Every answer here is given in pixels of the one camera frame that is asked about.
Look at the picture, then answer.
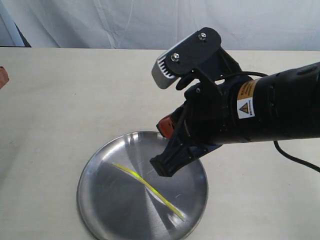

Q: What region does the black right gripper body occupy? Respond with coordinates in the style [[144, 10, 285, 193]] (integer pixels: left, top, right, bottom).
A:
[[174, 79, 240, 149]]

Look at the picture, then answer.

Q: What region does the thin yellow stick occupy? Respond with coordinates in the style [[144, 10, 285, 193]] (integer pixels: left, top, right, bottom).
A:
[[112, 162, 185, 222]]

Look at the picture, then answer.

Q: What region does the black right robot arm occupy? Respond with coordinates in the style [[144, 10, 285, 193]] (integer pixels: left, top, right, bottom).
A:
[[150, 63, 320, 177]]

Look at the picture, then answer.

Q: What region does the round stainless steel plate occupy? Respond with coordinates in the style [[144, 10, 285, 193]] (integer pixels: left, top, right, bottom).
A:
[[76, 131, 208, 240]]

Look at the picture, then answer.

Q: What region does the white backdrop cloth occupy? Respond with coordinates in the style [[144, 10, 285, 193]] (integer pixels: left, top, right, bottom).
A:
[[0, 0, 320, 51]]

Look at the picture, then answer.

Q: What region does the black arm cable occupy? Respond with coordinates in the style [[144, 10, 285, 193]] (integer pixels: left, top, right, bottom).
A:
[[214, 71, 320, 173]]

